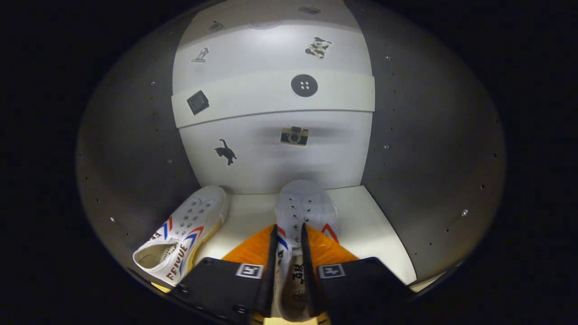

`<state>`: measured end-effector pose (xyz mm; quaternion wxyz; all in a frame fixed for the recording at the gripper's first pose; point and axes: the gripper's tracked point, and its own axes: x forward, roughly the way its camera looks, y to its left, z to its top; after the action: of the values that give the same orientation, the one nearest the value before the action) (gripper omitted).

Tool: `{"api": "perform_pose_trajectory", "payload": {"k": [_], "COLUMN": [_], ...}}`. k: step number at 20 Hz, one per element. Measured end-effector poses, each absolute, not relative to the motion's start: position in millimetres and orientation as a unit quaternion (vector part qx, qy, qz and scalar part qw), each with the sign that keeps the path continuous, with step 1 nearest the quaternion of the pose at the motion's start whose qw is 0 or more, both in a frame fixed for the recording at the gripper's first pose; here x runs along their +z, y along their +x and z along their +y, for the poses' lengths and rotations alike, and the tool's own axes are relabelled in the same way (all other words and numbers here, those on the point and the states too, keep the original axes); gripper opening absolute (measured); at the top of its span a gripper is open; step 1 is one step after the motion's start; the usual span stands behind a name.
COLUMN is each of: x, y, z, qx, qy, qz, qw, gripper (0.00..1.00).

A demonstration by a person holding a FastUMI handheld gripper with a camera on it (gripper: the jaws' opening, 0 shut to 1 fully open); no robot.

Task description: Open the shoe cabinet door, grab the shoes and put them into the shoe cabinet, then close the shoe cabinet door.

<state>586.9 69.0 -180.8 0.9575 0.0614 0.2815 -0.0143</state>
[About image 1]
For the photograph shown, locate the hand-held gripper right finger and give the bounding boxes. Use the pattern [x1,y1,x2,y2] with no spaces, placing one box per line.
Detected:
[300,223,416,325]

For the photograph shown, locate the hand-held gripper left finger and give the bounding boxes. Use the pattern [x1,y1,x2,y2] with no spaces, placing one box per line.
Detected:
[174,224,278,325]

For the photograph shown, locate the grey shoe cabinet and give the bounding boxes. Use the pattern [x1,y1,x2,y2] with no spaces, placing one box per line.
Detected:
[75,0,506,294]

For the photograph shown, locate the white canvas shoe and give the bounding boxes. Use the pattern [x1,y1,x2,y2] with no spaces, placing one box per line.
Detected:
[132,185,228,287]
[273,180,340,321]

